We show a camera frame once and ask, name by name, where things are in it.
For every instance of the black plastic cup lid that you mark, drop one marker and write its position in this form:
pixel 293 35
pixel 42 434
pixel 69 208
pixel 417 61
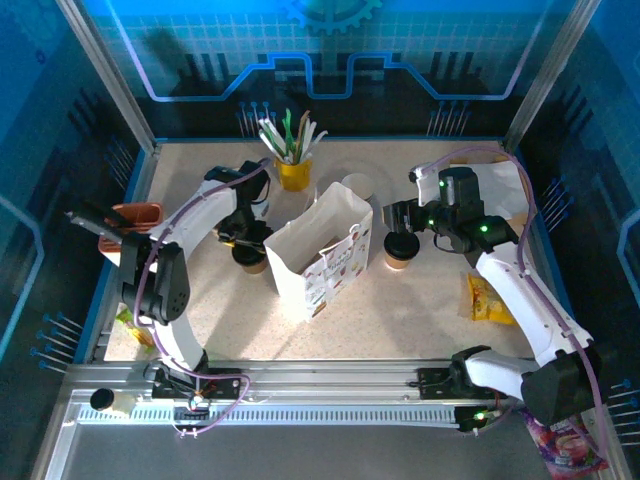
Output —
pixel 247 256
pixel 401 246

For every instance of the white printed paper bag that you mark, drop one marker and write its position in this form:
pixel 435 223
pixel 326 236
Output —
pixel 340 260

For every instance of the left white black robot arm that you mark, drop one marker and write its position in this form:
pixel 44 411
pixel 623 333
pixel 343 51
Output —
pixel 195 210

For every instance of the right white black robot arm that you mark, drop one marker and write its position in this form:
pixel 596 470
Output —
pixel 520 295

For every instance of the yellow metal bucket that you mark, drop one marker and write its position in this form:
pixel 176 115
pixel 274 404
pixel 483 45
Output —
pixel 294 177

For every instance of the stack of brown paper cups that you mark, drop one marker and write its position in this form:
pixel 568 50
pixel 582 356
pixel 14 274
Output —
pixel 359 185

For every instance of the white paper sheets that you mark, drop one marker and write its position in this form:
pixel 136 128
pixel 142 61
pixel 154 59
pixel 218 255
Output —
pixel 502 190

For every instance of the green wrapped straw folded tip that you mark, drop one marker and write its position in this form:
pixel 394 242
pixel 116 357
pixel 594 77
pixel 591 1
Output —
pixel 288 127

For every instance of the brown paper wrapped straw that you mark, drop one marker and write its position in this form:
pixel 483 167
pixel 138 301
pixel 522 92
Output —
pixel 303 132

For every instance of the clear wrapped straw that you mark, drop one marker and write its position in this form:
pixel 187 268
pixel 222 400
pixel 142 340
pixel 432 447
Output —
pixel 310 135
pixel 319 140

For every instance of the yellow snack packet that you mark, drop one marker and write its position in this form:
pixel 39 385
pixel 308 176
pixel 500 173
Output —
pixel 482 300

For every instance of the orange and cream knife block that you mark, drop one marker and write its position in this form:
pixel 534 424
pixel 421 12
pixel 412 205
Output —
pixel 140 212

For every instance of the green candy packet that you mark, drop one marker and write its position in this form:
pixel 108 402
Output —
pixel 131 322

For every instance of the small circuit board with LED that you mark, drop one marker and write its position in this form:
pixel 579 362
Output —
pixel 197 404

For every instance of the white plastic block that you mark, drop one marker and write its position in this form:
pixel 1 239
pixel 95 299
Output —
pixel 124 404

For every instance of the small black box with LED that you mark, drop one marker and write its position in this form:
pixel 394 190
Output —
pixel 472 420

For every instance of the black round knob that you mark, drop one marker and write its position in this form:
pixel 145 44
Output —
pixel 101 400

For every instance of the purple Fox's candy bag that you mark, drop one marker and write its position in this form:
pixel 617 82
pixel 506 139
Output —
pixel 565 450

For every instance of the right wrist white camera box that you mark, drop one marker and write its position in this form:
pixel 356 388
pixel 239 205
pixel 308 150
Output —
pixel 425 187

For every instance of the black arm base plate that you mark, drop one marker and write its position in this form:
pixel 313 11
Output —
pixel 432 382
pixel 225 382

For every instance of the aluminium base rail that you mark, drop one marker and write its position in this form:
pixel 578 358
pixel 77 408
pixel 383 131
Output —
pixel 325 382

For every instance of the aluminium frame post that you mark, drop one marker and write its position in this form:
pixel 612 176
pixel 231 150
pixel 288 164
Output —
pixel 549 75
pixel 111 75

